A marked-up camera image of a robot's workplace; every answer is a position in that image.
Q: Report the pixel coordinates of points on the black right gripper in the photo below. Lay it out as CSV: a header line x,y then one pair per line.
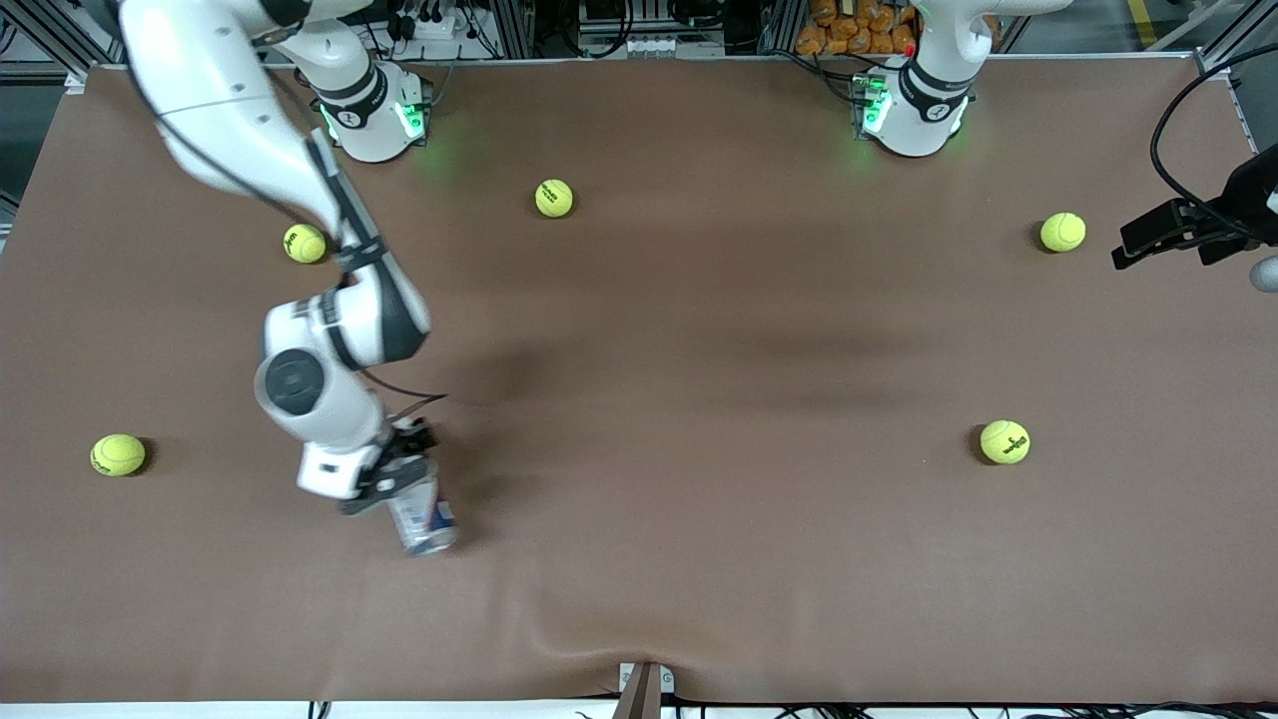
x,y
410,440

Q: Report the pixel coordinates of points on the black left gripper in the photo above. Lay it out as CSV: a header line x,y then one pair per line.
x,y
1254,193

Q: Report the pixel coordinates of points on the clear tennis ball can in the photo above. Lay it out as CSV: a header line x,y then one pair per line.
x,y
429,524

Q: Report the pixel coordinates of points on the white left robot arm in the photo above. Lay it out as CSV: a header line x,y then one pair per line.
x,y
914,125

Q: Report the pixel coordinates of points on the yellow tennis ball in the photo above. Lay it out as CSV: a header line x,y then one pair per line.
x,y
554,198
118,454
1004,441
300,243
1062,232

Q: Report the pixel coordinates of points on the brown table mat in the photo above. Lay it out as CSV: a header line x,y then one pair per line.
x,y
699,519

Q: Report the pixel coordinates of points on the orange mesh bag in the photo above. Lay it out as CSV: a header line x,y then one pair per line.
x,y
849,35

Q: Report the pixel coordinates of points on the white power strip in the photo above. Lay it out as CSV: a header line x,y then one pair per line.
x,y
429,27

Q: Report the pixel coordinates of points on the white terminal block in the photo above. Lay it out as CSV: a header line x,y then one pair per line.
x,y
669,46

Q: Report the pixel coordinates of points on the grey corner bracket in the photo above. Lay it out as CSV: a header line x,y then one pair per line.
x,y
76,82
1216,70

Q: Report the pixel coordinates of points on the grey metal post bracket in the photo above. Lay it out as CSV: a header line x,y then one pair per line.
x,y
644,699

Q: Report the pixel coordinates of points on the aluminium frame post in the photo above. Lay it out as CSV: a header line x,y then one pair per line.
x,y
516,28

